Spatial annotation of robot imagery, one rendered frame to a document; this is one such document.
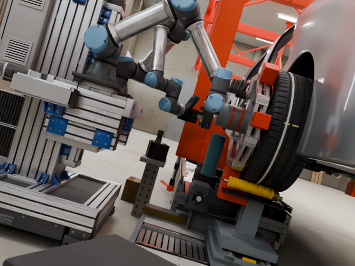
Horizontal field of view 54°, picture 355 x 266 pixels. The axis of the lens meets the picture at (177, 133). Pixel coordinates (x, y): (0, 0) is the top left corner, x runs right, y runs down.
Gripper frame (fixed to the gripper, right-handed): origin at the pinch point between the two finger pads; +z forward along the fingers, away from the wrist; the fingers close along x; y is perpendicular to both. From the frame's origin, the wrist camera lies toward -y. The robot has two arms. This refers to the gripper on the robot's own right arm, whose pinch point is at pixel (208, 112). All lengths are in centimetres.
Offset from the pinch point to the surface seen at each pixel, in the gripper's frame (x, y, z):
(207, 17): 30, 248, 609
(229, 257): -30, -67, -8
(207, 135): -8, -12, 61
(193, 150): -1, -24, 59
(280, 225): -77, -58, 70
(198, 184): -10, -43, 39
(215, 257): -24, -69, -8
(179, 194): -1, -58, 70
